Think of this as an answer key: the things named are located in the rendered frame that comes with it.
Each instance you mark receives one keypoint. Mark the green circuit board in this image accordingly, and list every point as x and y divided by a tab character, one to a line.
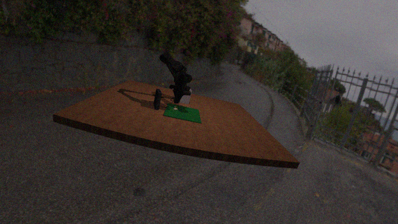
182	113

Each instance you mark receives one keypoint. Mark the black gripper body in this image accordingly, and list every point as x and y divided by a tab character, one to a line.
180	87

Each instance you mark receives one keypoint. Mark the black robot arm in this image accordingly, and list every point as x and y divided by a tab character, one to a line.
176	68

